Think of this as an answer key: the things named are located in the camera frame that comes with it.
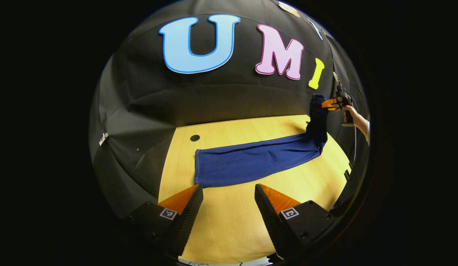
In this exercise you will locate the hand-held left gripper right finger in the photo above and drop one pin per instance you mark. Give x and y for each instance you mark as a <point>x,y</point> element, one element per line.
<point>271,221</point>

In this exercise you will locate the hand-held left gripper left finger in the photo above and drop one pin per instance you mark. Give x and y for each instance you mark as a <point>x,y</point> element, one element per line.
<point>188,221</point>

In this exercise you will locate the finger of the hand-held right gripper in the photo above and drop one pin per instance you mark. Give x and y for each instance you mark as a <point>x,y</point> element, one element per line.
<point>334,108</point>
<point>330,102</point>

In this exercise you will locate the blue jeans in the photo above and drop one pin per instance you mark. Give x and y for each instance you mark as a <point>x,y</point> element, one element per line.
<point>251,160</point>

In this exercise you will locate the black backdrop cloth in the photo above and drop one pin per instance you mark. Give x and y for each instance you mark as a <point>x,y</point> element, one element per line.
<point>214,96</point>

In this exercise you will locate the white cloth clip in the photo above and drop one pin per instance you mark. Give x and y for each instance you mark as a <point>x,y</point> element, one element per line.
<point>102,139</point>

